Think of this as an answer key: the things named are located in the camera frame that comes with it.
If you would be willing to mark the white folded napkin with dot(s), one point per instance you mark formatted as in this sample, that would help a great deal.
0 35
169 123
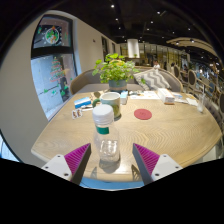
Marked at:
192 101

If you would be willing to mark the pill blister pack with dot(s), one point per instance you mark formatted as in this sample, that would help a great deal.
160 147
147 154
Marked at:
77 114

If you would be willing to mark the green potted plant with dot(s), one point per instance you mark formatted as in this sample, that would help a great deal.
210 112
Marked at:
115 71

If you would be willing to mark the small blue and white carton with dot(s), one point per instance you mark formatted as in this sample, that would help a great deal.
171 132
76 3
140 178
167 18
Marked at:
124 97

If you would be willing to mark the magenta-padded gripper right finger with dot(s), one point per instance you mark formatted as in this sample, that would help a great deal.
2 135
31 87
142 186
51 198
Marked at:
146 158

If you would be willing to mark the printed paper leaflet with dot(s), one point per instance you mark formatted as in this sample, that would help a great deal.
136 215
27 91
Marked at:
145 95

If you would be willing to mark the person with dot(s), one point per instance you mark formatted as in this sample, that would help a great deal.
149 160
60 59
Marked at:
156 65

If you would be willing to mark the group of dining chairs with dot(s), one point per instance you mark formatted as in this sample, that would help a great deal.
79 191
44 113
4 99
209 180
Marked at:
193 80

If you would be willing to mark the blue and white flat box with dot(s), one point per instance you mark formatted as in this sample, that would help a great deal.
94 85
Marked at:
82 102

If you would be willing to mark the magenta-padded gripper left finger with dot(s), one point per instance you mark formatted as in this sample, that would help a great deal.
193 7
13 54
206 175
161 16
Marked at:
77 158

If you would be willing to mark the grey upholstered sofa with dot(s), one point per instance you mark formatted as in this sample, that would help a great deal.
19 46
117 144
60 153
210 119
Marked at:
85 79

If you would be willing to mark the long white carton box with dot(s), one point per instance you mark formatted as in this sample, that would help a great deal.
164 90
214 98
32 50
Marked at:
165 95

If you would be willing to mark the small blue-topped white box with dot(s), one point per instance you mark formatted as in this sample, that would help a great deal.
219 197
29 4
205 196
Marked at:
177 95

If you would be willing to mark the clear white-capped water bottle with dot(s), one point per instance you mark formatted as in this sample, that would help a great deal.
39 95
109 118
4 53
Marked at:
106 146

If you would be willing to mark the grey chevron cushion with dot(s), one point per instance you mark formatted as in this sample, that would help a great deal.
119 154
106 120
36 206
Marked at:
153 79

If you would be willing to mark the group of ceiling spotlights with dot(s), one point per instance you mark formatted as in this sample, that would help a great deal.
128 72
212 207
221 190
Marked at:
112 6

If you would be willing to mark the decorated dark-framed window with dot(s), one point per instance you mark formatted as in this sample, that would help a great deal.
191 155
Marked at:
50 83

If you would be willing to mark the flat round red coaster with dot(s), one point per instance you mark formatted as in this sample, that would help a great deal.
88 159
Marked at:
143 114

